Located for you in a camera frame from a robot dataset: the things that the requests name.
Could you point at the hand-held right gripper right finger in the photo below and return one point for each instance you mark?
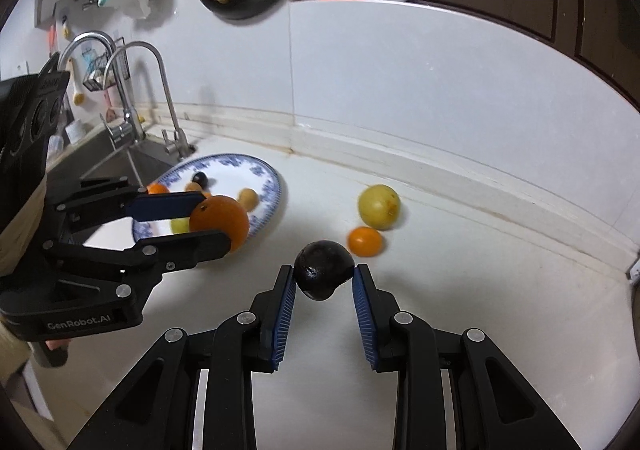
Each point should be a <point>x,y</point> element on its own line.
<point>362,315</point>

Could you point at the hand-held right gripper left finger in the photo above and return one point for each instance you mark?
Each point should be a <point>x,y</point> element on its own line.
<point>282,310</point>

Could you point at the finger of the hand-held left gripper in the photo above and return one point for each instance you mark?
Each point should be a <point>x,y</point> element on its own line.
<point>190,247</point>
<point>165,205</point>

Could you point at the large green apple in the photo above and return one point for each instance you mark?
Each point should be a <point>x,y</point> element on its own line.
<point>179,226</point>

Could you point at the small brown round fruit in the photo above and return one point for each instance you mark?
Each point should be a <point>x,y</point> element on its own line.
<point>248,198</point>
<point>192,186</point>

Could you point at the dark purple plum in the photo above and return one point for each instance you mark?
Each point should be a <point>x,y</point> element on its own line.
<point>323,270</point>
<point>200,178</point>

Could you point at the blue patterned white plate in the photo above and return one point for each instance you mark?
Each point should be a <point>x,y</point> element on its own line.
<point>235,170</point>

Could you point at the person's left forearm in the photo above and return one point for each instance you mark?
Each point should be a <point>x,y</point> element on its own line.
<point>11,352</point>

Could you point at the person's left hand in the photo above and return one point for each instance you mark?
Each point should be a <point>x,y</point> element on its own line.
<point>57,344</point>

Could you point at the small orange tangerine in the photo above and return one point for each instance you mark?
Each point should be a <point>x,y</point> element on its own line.
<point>366,241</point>

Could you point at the steel gooseneck faucet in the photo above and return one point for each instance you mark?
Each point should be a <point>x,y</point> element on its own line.
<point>172,130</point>

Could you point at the steel kitchen sink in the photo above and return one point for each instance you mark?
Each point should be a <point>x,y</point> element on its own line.
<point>100,165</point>

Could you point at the steel spring kitchen faucet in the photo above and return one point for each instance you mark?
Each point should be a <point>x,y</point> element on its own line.
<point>125,123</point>

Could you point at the yellow green round fruit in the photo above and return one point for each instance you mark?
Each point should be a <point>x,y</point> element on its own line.
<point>379,206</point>

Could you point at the white plastic board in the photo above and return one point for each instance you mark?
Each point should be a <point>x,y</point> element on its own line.
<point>635,272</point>

